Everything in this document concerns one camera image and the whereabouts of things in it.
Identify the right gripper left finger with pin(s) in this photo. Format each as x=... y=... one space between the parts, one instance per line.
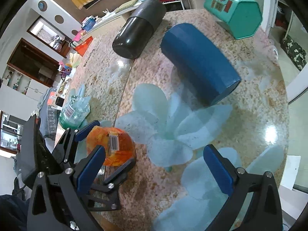
x=57 y=200

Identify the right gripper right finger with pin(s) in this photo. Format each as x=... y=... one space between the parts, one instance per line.
x=264 y=211

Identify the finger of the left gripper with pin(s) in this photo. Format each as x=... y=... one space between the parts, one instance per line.
x=66 y=148
x=110 y=189

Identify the orange glass cup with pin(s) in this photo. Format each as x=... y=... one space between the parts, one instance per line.
x=119 y=147

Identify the green clear glass cup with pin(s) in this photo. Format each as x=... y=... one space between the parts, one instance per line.
x=74 y=113

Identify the dark blue cup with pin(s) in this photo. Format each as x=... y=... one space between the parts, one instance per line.
x=203 y=65

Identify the orange paper bag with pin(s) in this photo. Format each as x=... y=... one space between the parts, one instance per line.
x=82 y=48

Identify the black cylindrical bottle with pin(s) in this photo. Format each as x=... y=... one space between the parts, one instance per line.
x=138 y=29

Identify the teal tin box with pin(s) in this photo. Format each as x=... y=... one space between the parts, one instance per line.
x=241 y=18

